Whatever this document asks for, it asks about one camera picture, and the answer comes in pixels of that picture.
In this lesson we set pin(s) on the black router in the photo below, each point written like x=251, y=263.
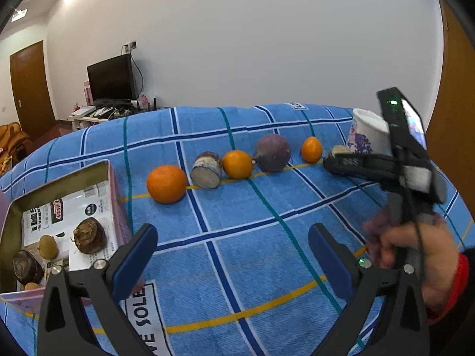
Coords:
x=148, y=105

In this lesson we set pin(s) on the white television stand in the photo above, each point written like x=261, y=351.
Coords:
x=85, y=117

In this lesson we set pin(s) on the purple round radish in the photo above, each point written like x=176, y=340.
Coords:
x=273, y=152

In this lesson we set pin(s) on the brown wooden door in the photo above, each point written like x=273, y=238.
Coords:
x=31, y=89

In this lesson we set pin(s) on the large orange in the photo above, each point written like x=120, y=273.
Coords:
x=166, y=184

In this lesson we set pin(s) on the flat white box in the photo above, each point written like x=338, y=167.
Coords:
x=83, y=110

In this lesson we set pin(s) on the floral white paper cup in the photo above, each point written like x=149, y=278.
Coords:
x=365, y=129

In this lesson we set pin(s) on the blue plaid blanket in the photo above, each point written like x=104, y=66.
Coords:
x=241, y=230

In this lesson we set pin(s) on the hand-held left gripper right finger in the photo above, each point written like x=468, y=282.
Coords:
x=330, y=263

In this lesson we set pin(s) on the person's right forearm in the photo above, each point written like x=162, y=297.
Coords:
x=462, y=285

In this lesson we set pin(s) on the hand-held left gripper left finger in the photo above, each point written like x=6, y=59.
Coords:
x=135, y=263

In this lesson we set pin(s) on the brown taro root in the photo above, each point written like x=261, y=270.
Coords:
x=88, y=236

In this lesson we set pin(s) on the pink tin lid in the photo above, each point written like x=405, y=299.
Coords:
x=3, y=200

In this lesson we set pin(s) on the pink box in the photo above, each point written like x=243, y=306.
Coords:
x=88, y=92

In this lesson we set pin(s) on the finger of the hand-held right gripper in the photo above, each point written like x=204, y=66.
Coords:
x=356, y=163

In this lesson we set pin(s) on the pink floral bag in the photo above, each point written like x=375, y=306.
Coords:
x=142, y=99

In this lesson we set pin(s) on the orange sofa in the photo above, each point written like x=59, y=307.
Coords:
x=11, y=133

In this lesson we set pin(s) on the printed paper leaflet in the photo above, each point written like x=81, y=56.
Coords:
x=74, y=211

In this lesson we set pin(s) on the wall power outlet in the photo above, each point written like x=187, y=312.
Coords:
x=130, y=45

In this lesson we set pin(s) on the black television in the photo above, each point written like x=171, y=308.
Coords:
x=111, y=78

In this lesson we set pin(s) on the small brown round fruit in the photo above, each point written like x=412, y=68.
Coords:
x=48, y=246
x=31, y=286

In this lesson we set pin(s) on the brown wooden panel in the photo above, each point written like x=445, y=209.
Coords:
x=456, y=81

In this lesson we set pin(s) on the person's right hand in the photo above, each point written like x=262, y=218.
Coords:
x=438, y=259

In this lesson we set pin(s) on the pink cardboard box tray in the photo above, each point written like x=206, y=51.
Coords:
x=120, y=207

